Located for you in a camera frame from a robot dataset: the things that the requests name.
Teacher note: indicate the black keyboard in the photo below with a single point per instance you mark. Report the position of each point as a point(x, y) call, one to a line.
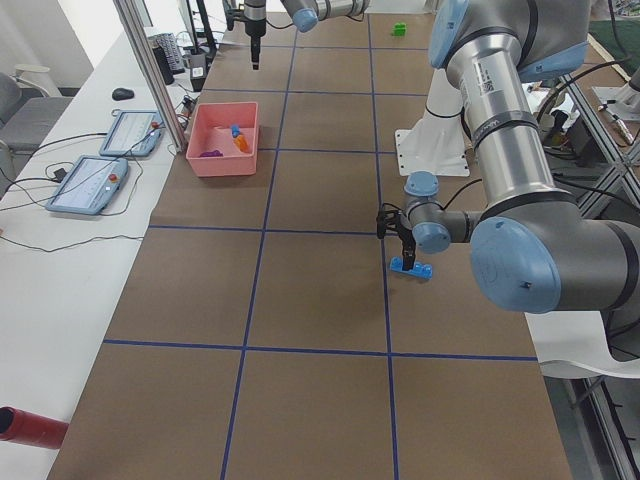
point(168, 43)

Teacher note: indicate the orange toy block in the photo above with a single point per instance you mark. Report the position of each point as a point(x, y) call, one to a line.
point(241, 143)

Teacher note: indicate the aluminium frame post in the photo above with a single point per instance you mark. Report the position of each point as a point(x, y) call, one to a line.
point(133, 27)

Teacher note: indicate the far teach pendant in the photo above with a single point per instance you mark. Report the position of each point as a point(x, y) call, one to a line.
point(134, 133)

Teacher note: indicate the green toy block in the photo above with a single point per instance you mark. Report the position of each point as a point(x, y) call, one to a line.
point(399, 29)

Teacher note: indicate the purple toy block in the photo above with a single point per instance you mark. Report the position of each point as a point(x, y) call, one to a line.
point(211, 154)

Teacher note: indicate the long blue toy block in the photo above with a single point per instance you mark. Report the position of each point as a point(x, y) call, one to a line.
point(418, 270)

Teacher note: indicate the teach pendant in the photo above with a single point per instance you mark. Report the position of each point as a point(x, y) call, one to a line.
point(134, 133)
point(89, 186)

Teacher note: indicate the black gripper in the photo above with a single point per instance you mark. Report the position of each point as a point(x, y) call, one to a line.
point(254, 24)
point(404, 235)

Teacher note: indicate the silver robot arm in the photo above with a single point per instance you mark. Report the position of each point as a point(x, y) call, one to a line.
point(531, 249)
point(304, 14)

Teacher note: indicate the pink plastic box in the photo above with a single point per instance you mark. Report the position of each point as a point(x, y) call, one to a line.
point(211, 130)

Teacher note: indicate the near teach pendant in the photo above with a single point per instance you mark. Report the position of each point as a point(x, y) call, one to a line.
point(89, 186)

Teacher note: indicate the red bottle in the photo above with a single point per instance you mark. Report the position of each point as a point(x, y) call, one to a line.
point(27, 428)

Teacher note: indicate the black computer mouse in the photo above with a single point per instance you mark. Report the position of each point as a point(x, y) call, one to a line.
point(121, 94)

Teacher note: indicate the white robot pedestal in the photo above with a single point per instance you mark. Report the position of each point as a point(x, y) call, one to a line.
point(436, 143)

